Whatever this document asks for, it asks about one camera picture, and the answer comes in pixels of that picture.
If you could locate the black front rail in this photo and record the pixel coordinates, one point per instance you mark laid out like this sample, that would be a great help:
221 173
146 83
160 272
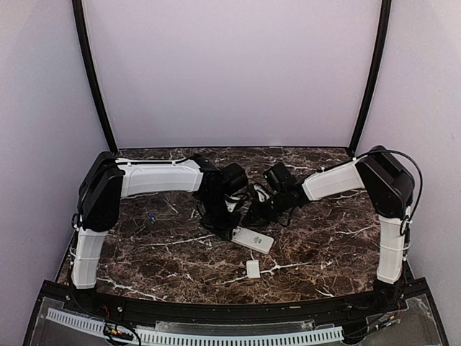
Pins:
346 309

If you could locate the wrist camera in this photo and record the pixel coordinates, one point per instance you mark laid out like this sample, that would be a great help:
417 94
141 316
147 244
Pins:
261 193
235 203

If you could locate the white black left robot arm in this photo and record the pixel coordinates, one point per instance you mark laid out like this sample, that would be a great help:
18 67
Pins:
111 179

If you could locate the white slotted cable duct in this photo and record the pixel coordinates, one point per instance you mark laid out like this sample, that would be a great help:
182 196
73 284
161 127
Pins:
169 333

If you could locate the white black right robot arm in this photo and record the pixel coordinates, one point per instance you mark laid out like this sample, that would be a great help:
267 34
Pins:
392 189

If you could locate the black right corner frame post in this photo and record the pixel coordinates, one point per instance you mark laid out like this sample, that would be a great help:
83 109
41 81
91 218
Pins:
369 90

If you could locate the white remote control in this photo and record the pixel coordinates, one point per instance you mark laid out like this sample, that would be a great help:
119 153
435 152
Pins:
252 240

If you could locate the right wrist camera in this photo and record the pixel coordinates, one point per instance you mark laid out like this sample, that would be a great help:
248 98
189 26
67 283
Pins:
261 193

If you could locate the white battery cover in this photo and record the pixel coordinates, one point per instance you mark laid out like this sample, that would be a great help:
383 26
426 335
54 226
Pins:
253 269

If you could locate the black corner frame post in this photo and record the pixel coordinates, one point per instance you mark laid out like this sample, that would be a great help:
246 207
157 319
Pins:
369 90
91 74

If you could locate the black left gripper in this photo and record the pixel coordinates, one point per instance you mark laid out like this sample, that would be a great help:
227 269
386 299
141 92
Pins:
226 228

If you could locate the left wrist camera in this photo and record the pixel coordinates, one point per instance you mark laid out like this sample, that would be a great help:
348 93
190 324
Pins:
235 203

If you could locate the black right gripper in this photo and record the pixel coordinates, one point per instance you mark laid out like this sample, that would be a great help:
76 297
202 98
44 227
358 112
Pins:
258 215

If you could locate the black left corner frame post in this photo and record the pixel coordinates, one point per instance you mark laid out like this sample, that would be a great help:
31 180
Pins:
91 74

